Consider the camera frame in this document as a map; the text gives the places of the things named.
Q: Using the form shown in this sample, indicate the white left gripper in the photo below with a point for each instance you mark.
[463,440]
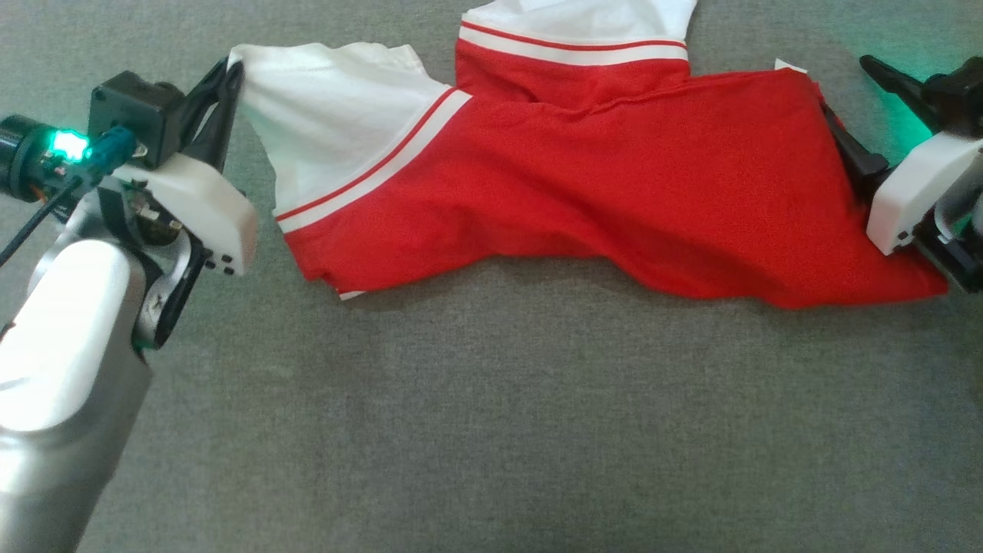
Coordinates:
[215,219]

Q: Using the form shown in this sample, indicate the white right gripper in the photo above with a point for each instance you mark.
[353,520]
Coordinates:
[921,188]

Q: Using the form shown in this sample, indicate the red and white garment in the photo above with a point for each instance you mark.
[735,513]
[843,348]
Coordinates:
[614,184]

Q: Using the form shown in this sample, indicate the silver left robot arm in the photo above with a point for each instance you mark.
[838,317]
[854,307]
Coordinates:
[61,346]

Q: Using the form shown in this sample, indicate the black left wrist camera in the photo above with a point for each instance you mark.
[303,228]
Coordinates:
[134,107]

